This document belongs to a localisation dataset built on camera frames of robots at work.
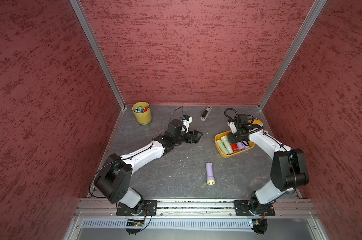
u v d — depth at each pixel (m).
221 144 0.95
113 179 0.43
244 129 0.67
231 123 0.85
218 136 0.97
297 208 0.76
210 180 0.81
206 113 1.12
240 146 0.92
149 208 0.74
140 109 1.04
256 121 1.02
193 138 0.73
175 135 0.66
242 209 0.74
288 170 0.46
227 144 0.93
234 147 0.91
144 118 1.04
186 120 0.74
